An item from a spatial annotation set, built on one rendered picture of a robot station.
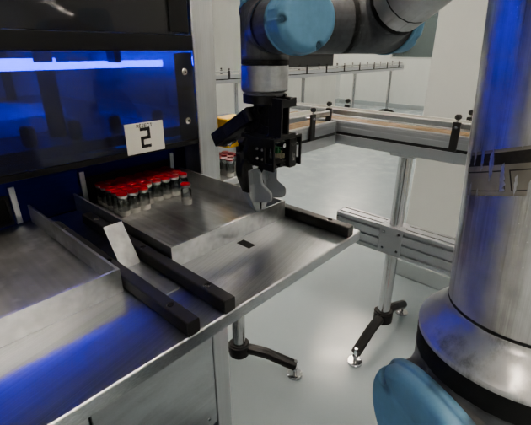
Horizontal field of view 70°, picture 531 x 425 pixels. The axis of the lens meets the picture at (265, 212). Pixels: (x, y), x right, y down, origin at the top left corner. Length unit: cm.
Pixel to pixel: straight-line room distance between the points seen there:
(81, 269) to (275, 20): 44
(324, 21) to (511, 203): 35
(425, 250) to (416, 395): 130
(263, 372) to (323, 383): 24
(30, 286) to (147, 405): 59
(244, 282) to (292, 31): 33
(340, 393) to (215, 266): 110
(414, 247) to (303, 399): 70
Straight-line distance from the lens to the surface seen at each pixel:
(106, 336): 49
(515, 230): 21
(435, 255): 154
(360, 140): 151
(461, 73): 199
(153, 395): 112
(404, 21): 53
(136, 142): 81
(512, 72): 21
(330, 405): 157
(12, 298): 61
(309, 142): 140
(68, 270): 64
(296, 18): 49
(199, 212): 78
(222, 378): 129
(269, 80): 60
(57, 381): 46
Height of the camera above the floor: 118
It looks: 23 degrees down
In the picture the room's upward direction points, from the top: straight up
